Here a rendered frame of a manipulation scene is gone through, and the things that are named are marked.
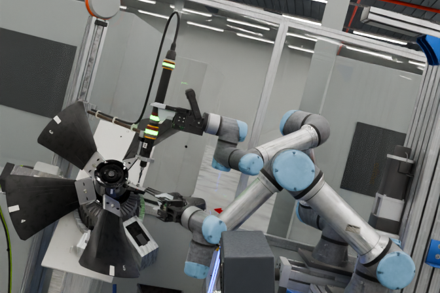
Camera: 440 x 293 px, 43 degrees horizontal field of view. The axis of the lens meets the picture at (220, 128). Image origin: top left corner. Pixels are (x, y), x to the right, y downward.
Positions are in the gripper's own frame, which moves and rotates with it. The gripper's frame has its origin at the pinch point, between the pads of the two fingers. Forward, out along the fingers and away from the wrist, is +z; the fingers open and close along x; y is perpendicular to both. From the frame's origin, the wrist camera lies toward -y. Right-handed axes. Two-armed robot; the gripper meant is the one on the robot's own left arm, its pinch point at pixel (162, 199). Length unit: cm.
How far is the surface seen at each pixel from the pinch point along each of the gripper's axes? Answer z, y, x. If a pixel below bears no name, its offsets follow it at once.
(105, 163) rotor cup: 17.0, 14.8, -8.3
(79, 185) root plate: 19.3, 22.4, 0.2
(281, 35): 42, -81, -70
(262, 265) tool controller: -77, 23, -8
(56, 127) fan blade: 42, 24, -16
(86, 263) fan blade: -4.6, 27.7, 19.2
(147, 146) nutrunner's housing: 10.2, 3.0, -16.5
